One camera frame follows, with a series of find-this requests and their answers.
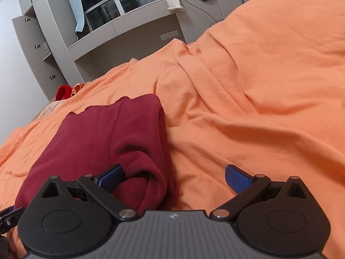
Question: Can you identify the orange blanket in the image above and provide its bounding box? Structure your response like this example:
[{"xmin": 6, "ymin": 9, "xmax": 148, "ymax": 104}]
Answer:
[{"xmin": 0, "ymin": 0, "xmax": 345, "ymax": 259}]

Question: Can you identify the grey wardrobe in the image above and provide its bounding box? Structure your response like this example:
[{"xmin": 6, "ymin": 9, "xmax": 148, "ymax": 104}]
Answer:
[{"xmin": 11, "ymin": 0, "xmax": 85, "ymax": 101}]

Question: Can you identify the light blue curtain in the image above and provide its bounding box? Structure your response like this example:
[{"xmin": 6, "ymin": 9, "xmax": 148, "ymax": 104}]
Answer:
[{"xmin": 61, "ymin": 0, "xmax": 87, "ymax": 32}]

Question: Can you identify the bright red cloth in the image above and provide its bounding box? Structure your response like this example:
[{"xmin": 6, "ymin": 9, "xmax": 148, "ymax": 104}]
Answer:
[{"xmin": 55, "ymin": 84, "xmax": 72, "ymax": 101}]

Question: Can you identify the small orange cloth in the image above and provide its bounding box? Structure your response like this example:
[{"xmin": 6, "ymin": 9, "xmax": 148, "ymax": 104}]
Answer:
[{"xmin": 70, "ymin": 83, "xmax": 86, "ymax": 96}]

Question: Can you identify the black cable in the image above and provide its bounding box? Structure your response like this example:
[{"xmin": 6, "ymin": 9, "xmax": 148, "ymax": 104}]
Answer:
[{"xmin": 185, "ymin": 0, "xmax": 263, "ymax": 28}]

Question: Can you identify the grey built-in desk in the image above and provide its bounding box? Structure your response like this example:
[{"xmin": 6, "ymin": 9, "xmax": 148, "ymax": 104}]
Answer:
[{"xmin": 67, "ymin": 0, "xmax": 225, "ymax": 83}]

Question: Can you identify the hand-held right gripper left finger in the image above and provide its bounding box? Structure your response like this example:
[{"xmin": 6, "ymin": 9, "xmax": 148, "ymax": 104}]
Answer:
[{"xmin": 40, "ymin": 163, "xmax": 138, "ymax": 220}]

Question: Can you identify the white label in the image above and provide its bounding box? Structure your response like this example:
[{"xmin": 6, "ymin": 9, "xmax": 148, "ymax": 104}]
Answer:
[{"xmin": 160, "ymin": 29, "xmax": 181, "ymax": 41}]

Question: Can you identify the beige patterned bed sheet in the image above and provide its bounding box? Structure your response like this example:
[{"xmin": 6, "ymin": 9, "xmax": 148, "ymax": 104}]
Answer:
[{"xmin": 34, "ymin": 99, "xmax": 64, "ymax": 121}]

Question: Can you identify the dark red shirt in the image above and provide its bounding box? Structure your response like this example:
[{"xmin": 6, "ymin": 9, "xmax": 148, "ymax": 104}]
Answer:
[{"xmin": 13, "ymin": 94, "xmax": 180, "ymax": 214}]

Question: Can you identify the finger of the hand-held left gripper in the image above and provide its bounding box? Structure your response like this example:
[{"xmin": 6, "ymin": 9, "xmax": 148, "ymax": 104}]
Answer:
[{"xmin": 0, "ymin": 206, "xmax": 24, "ymax": 235}]

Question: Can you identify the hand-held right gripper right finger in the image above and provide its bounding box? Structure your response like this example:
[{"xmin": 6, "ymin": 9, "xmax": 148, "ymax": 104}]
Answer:
[{"xmin": 210, "ymin": 164, "xmax": 308, "ymax": 220}]

